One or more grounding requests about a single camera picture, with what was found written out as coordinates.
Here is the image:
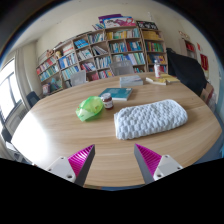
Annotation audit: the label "white folded textured towel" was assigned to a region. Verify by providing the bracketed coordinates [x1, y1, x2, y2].
[114, 99, 188, 140]

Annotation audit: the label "wooden bookshelf with books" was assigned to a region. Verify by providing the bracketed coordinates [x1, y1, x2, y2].
[36, 26, 168, 94]

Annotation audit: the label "window at left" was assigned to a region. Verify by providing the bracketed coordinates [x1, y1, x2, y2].
[0, 59, 22, 121]

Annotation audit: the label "teal book on table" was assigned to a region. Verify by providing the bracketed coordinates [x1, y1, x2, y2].
[99, 88, 132, 101]

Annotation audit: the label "grey office chair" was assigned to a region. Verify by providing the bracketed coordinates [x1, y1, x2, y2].
[109, 60, 134, 76]

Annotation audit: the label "white bottle with red label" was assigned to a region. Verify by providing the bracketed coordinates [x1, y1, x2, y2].
[154, 60, 160, 78]

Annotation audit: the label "colourful boxes atop shelf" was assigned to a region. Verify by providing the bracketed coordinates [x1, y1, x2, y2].
[93, 14, 158, 30]

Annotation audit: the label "red jar with white lid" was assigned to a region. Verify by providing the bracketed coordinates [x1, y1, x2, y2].
[101, 93, 113, 109]

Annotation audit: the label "black jacket on chair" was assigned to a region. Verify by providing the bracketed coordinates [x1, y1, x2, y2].
[167, 48, 207, 96]

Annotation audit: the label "yellow book on table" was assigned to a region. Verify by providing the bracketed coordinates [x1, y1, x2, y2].
[146, 74, 179, 85]

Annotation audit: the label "dark blue chair left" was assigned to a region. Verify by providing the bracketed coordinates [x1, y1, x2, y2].
[26, 91, 40, 107]

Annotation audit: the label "grey chair at left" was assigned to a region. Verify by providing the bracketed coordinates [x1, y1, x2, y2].
[70, 70, 86, 86]

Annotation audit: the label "grey stacked books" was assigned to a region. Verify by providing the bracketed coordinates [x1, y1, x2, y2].
[120, 75, 143, 87]

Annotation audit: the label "green plastic bag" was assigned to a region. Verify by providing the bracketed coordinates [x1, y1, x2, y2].
[76, 96, 104, 121]

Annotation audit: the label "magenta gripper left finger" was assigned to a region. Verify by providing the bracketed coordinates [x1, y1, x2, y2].
[47, 145, 95, 186]

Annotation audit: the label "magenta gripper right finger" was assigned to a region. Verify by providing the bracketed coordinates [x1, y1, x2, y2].
[134, 144, 182, 184]

